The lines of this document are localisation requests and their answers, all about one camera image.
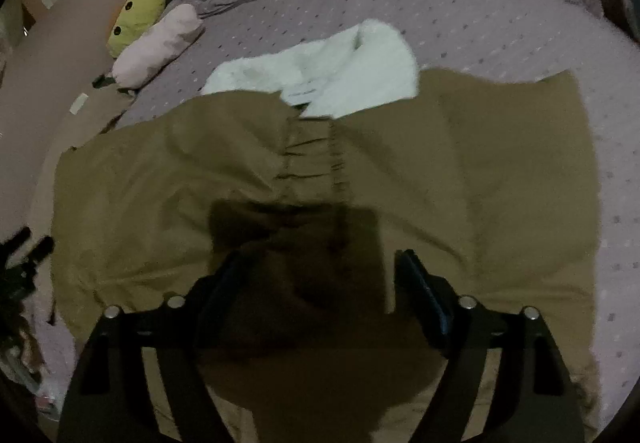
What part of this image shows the pink upholstered headboard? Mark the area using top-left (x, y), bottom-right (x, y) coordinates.
top-left (0, 0), bottom-right (201, 234)

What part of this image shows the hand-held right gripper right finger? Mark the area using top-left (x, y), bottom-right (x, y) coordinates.
top-left (395, 248), bottom-right (586, 443)

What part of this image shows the olive brown large garment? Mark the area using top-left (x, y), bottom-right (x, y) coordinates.
top-left (50, 68), bottom-right (603, 443)

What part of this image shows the white fluffy garment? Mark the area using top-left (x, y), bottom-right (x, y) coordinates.
top-left (200, 18), bottom-right (421, 120)

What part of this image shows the yellow plush face pillow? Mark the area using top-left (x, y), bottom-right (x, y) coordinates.
top-left (106, 0), bottom-right (167, 59)

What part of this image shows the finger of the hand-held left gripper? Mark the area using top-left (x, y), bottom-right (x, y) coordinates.
top-left (0, 226), bottom-right (32, 260)
top-left (17, 235), bottom-right (55, 274)

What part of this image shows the tan pillow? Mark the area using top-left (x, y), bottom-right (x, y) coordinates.
top-left (65, 86), bottom-right (138, 151)

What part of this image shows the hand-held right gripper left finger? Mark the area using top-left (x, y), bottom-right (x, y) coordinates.
top-left (57, 250), bottom-right (251, 443)

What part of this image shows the purple dotted bed sheet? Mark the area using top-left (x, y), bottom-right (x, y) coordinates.
top-left (30, 0), bottom-right (640, 429)

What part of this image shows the pink roll pillow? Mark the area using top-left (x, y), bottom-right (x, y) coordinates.
top-left (111, 3), bottom-right (205, 90)

